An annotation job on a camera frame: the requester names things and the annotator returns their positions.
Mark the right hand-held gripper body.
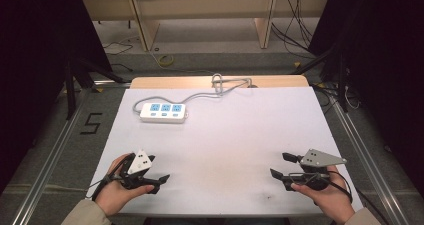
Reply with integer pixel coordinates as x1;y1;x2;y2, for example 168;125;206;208
282;148;348;192

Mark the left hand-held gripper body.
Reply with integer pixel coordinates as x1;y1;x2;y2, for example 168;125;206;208
118;148;162;190

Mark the person's right hand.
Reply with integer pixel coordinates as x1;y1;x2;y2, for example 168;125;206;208
290;164;356;225

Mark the person's left hand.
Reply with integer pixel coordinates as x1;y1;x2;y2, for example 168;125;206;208
94;152;156;217

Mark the white blue power strip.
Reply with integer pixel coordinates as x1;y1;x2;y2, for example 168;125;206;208
139;102;190;125

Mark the black metal stand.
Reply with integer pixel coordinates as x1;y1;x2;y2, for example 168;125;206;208
63;56;125;121
290;43;351;113

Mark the light wooden desk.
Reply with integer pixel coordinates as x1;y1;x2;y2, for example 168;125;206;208
80;0;332;52

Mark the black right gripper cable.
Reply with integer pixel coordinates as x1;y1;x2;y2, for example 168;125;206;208
313;170;392;225

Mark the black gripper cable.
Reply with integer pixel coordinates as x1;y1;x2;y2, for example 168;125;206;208
313;170;392;225
84;173;122;202

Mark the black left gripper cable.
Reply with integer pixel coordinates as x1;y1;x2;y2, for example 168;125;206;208
84;173;122;202

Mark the aluminium floor rail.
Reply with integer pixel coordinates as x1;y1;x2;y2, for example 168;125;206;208
328;91;412;225
11;84;132;225

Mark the grey power strip cable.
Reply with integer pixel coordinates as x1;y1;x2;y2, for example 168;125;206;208
132;72;258;115

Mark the yellow coiled cable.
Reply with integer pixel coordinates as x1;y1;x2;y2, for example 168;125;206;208
157;53;175;67

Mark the thin black floor cable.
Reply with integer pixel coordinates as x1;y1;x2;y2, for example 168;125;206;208
101;40;134;73

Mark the bundle of black cables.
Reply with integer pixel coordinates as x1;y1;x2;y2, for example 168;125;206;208
270;0;318;60

